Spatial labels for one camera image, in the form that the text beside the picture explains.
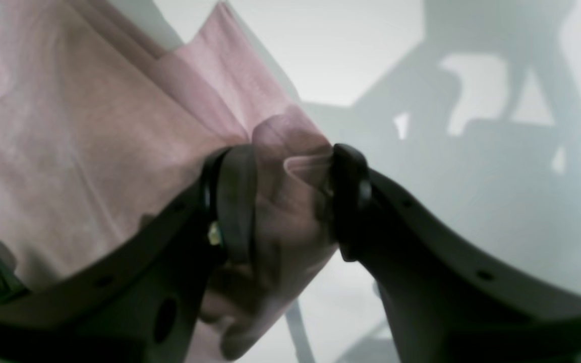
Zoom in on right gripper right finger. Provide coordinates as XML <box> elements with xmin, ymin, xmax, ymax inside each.
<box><xmin>330</xmin><ymin>143</ymin><xmax>581</xmax><ymax>362</ymax></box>

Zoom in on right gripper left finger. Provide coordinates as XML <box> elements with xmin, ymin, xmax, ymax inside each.
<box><xmin>0</xmin><ymin>145</ymin><xmax>257</xmax><ymax>362</ymax></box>

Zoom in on pink T-shirt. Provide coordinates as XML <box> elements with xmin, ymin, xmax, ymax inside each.
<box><xmin>0</xmin><ymin>1</ymin><xmax>336</xmax><ymax>362</ymax></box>

